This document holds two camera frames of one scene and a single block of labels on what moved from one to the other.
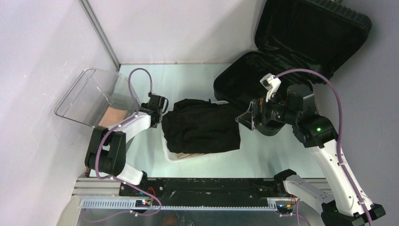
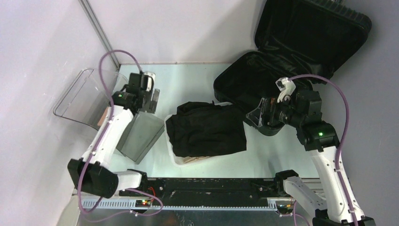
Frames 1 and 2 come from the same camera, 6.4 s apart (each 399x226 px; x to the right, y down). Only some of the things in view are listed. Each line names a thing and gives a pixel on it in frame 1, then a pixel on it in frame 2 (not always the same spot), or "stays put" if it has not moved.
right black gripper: (248, 118) stays put
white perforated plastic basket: (175, 157) to (182, 161)
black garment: (197, 125) stays put
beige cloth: (182, 155) to (195, 159)
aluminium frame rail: (102, 193) stays put
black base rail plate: (255, 188) stays put
